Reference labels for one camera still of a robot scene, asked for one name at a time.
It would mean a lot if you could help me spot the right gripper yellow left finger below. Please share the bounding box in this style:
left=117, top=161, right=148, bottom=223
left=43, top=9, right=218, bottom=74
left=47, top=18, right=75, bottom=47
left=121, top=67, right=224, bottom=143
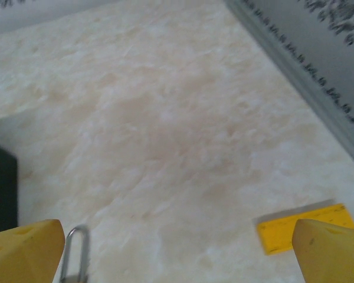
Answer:
left=0, top=219, right=65, bottom=283

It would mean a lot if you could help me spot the small brass padlock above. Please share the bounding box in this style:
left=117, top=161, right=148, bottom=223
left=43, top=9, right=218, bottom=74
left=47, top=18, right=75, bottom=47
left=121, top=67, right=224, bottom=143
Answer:
left=60, top=224, right=91, bottom=283

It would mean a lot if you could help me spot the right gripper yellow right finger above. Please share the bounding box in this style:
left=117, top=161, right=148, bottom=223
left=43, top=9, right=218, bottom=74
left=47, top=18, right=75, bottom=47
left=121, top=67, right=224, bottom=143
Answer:
left=291, top=219, right=354, bottom=283

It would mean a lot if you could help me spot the starry night tin box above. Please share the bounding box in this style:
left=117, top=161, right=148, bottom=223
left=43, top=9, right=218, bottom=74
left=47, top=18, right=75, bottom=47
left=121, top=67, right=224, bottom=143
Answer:
left=0, top=138, right=19, bottom=235

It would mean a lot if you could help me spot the yellow rectangular block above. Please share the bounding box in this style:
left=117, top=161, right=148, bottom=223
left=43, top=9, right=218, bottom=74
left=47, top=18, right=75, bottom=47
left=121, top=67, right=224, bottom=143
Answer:
left=257, top=203, right=354, bottom=256

